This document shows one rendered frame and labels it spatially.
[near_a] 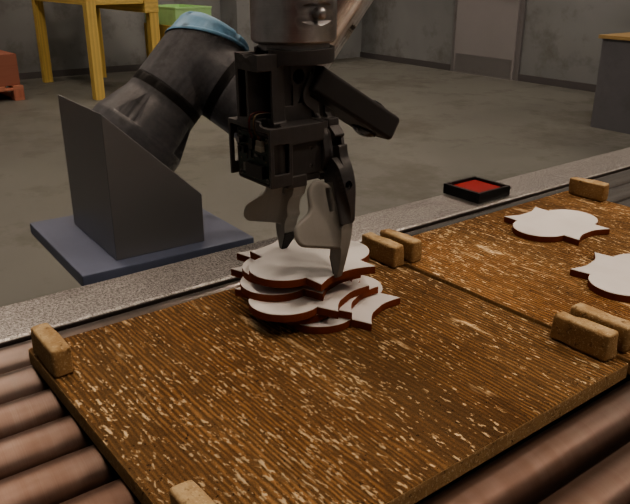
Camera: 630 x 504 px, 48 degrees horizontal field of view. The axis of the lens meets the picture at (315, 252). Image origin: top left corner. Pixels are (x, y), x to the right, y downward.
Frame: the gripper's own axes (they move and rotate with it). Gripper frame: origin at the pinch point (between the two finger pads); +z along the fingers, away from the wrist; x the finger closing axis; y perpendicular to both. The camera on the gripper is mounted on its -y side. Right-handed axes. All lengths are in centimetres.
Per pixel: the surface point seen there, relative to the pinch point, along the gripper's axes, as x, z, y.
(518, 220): -3.3, 5.2, -36.2
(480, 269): 3.8, 6.0, -20.8
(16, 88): -729, 86, -155
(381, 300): 4.7, 5.0, -4.9
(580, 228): 3.5, 5.2, -40.2
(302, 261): -0.2, 0.7, 1.4
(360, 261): 3.5, 0.7, -3.1
